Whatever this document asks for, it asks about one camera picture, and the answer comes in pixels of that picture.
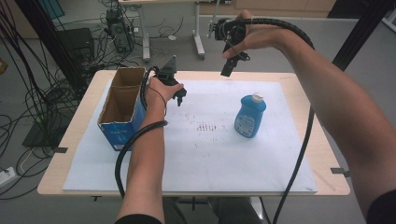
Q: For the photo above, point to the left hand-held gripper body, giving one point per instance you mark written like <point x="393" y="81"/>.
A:
<point x="168" y="73"/>

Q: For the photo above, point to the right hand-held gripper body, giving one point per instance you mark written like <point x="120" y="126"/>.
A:
<point x="232" y="32"/>

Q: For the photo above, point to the blue plastic bottle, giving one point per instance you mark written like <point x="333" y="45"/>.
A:
<point x="249" y="118"/>

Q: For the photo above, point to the blue cardboard box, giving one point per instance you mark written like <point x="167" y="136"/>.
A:
<point x="120" y="107"/>

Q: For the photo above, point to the person's left hand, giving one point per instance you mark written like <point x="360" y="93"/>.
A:
<point x="158" y="93"/>

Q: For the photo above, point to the person's right hand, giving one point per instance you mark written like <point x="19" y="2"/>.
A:
<point x="263" y="35"/>

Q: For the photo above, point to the white desk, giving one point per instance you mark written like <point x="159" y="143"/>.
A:
<point x="198" y="34"/>

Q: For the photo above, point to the white paper sheet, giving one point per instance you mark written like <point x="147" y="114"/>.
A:
<point x="211" y="161"/>

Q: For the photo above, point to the black cabinet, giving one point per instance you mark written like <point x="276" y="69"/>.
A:
<point x="77" y="43"/>

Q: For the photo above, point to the person's right leg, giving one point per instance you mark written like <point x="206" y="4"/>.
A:
<point x="233" y="211"/>

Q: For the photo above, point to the black metal stand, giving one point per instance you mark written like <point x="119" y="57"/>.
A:
<point x="362" y="31"/>
<point x="46" y="34"/>

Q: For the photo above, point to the grey metal table clip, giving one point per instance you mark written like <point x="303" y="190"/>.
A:
<point x="60" y="150"/>
<point x="339" y="171"/>

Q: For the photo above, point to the teal board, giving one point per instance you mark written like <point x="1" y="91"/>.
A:
<point x="51" y="7"/>

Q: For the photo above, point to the white power strip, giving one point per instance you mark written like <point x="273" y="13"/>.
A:
<point x="6" y="176"/>

